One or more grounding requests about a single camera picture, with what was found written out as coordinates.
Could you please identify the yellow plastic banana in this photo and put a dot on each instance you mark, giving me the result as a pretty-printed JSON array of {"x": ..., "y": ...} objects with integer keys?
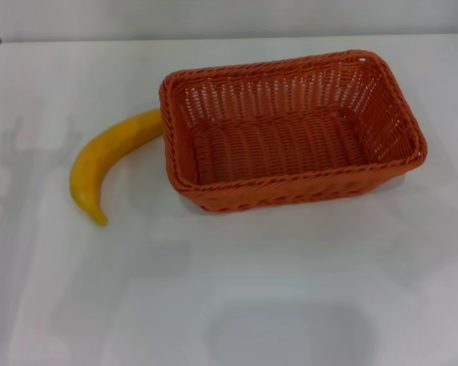
[{"x": 99, "y": 152}]

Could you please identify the orange woven plastic basket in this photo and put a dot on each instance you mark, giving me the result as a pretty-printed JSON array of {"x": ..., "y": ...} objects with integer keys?
[{"x": 290, "y": 152}]

